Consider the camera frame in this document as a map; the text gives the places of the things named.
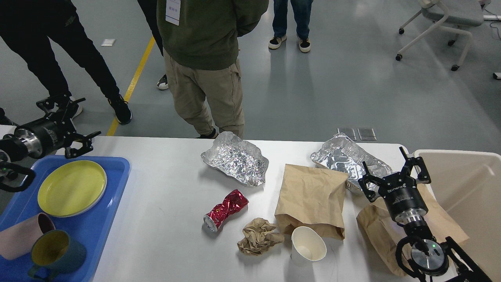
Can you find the person green sweater khaki trousers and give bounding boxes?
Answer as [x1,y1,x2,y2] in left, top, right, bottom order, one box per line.
[156,0,269,139]

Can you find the person blue jeans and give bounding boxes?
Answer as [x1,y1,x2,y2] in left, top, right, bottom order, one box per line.
[268,0,314,54]

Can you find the crumpled foil tray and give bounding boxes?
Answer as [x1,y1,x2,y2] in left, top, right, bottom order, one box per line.
[201,132,269,187]
[311,133,393,195]

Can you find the crumpled foil tray left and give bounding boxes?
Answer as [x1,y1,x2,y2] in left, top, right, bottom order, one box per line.
[201,132,269,187]

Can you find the white side table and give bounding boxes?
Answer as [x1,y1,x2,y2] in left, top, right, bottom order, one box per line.
[0,125,16,139]

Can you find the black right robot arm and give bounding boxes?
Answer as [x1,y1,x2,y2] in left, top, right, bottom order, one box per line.
[358,147,490,282]

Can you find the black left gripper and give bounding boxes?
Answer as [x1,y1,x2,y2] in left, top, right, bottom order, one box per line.
[14,94,102,159]

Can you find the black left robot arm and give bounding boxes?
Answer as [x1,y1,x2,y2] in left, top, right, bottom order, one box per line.
[0,94,101,192]

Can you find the brown paper bag right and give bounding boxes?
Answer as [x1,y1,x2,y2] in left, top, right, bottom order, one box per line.
[357,184,469,277]

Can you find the person black trousers black shoes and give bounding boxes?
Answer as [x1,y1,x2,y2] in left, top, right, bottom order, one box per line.
[1,0,132,124]

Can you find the white paper cup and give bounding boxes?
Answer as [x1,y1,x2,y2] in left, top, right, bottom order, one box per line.
[290,226,327,266]

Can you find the pale green plate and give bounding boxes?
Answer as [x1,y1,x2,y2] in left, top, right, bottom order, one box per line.
[38,183,107,218]

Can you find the grey office chair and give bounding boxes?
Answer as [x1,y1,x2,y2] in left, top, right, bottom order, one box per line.
[395,0,484,71]

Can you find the beige plastic bin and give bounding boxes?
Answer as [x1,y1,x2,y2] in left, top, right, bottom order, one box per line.
[413,150,501,282]

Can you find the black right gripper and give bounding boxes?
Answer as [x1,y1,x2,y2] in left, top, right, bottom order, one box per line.
[357,146,432,224]

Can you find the crumpled foil tray right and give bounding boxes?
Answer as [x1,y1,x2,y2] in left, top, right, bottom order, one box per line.
[311,133,393,195]

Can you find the blue plastic tray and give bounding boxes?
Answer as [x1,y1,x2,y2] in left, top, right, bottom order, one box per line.
[0,155,130,282]

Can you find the crushed red can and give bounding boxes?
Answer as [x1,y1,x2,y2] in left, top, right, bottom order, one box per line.
[203,189,249,232]

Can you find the large brown paper bag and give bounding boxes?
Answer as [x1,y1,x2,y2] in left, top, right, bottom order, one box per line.
[274,164,348,240]

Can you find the yellow plastic plate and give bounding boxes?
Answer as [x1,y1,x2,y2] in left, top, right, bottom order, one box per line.
[38,160,107,217]

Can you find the person dark trousers black sneakers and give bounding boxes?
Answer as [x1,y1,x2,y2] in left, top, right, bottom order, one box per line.
[137,0,169,90]

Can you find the pink mug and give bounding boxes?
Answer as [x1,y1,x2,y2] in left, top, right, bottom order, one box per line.
[0,213,55,260]

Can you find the dark teal mug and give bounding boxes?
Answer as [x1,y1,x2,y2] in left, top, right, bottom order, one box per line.
[27,229,87,282]

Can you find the crumpled brown paper ball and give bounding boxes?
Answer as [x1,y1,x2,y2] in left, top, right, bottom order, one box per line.
[237,217,285,256]

